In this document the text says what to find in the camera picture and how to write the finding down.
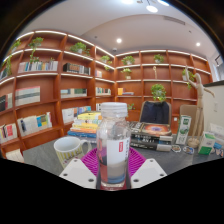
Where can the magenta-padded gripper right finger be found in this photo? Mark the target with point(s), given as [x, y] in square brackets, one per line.
[147, 173]

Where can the tan chair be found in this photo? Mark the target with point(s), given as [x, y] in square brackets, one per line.
[187, 115]

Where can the stack of white boxes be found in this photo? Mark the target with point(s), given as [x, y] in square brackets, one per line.
[218, 133]

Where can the yellow striped white mug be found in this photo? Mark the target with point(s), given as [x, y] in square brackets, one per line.
[66, 150]

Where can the stack of dark books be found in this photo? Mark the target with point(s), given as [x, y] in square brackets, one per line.
[151, 136]

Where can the tall green white carton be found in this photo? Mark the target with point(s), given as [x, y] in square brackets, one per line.
[183, 130]

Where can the wooden artist mannequin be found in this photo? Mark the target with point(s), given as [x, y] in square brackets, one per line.
[199, 100]

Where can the round recessed ceiling light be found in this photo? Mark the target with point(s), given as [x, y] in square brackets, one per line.
[198, 44]
[119, 40]

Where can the small green white box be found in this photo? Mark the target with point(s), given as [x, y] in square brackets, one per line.
[206, 143]

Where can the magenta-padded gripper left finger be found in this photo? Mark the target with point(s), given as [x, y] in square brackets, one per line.
[78, 173]

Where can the ceiling air vent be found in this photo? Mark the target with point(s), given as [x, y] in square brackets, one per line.
[174, 20]

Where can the wooden bookshelf unit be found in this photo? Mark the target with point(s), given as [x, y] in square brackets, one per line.
[133, 88]

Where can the small round printed badge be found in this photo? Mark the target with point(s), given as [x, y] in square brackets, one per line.
[188, 150]
[176, 148]

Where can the clear plastic water bottle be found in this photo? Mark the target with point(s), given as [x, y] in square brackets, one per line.
[113, 156]

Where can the white wall switch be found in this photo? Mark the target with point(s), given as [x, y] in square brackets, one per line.
[215, 106]

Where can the dark chair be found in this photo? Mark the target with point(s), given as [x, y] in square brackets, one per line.
[155, 112]

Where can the branched ceiling lamp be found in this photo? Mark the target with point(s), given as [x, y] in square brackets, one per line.
[151, 8]

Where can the stack of colourful books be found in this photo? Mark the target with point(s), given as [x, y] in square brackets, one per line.
[85, 125]

